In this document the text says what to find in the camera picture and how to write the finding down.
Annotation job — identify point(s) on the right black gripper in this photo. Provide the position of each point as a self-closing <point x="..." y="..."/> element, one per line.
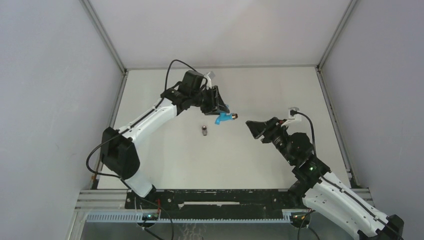
<point x="269" y="127"/>

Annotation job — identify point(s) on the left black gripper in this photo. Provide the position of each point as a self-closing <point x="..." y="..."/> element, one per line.
<point x="215" y="101"/>

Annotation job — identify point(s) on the blue plastic water faucet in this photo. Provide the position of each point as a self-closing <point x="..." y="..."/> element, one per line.
<point x="224" y="116"/>

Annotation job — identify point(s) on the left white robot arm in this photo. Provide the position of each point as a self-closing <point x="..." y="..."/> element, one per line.
<point x="118" y="148"/>

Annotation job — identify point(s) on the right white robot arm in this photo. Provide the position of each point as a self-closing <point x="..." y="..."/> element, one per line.
<point x="320" y="190"/>

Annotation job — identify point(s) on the small metal pipe fitting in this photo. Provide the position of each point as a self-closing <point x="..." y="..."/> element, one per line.
<point x="204" y="130"/>

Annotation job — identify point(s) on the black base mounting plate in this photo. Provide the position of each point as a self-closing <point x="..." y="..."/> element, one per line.
<point x="216" y="204"/>

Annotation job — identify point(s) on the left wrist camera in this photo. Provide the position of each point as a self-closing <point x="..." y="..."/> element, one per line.
<point x="209" y="77"/>

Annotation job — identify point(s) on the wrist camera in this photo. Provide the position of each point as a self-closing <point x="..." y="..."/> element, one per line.
<point x="293" y="116"/>
<point x="209" y="77"/>

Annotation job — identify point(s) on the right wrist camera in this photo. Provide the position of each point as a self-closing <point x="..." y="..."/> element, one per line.
<point x="293" y="116"/>

